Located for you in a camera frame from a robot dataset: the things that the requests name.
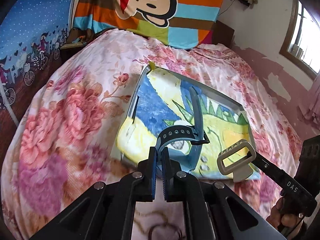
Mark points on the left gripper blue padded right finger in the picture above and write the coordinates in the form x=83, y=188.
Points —
x=167, y=176

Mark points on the pink window curtain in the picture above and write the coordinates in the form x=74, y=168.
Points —
x=309, y=106

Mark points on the dark wooden headboard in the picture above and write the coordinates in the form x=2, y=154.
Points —
x=222, y=34

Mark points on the person's right hand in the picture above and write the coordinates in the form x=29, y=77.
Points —
x=287, y=220

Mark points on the grey tray with dinosaur towel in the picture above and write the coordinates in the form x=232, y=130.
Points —
x=162, y=99

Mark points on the striped monkey cartoon blanket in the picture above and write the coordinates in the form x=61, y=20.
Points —
x=180, y=24

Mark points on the pink floral bed sheet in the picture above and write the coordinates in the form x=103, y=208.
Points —
x=64, y=142

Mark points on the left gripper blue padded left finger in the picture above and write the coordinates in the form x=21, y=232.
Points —
x=151, y=174

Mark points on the wooden framed window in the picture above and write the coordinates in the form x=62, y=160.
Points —
x=301, y=43

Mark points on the blue silicone watch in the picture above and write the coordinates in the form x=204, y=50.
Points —
x=194, y=134

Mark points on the blue bicycle print curtain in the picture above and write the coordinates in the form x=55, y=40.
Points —
x=31, y=35

